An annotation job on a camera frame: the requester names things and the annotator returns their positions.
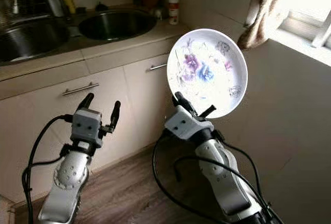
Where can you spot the white barred window frame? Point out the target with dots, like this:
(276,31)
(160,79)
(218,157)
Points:
(305,32)

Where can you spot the white plastic bottle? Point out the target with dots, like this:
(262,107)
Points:
(53,4)

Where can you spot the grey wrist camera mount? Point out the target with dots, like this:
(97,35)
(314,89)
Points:
(183,123)
(87,125)

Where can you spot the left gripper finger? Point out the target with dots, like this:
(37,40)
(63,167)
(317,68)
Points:
(84,101)
(114,114)

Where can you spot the floral white plate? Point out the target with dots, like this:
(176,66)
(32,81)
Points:
(207,63)

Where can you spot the cream sink base cabinet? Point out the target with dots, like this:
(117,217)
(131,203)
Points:
(41,141)

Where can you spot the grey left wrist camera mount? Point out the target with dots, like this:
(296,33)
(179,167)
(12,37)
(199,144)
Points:
(87,125)

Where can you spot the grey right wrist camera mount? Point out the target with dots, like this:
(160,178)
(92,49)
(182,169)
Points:
(183,123)

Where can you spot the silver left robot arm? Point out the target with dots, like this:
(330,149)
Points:
(72,175)

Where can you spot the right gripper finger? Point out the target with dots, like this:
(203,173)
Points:
(207,112)
(181,99)

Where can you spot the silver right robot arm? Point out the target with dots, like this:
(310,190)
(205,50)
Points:
(217,167)

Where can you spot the white bottle orange label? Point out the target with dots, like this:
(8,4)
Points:
(174,11)

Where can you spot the stainless steel double sink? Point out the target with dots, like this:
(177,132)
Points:
(116,25)

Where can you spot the beige knotted curtain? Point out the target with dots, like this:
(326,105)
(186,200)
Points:
(269,12)

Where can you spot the black sink plug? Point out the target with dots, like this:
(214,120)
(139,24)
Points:
(101,7)

